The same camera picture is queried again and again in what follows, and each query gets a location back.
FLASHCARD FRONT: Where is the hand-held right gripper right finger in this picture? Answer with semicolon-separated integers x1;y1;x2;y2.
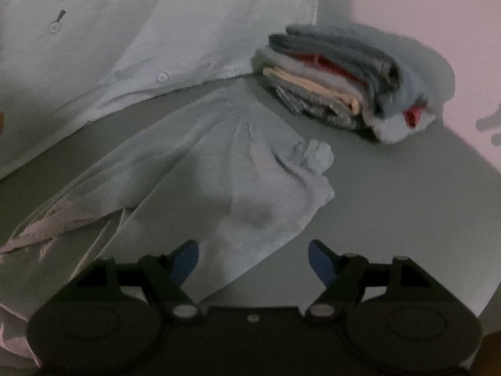
305;240;444;324

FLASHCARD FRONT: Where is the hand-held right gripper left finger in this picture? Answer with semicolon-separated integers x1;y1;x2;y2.
70;240;203;321

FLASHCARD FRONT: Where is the light blue garment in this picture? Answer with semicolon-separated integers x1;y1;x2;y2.
0;85;336;367

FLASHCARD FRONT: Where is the stack of folded clothes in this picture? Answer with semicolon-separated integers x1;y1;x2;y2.
250;23;457;145

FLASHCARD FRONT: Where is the white buttoned pillow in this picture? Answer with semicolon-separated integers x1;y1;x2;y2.
0;0;320;181

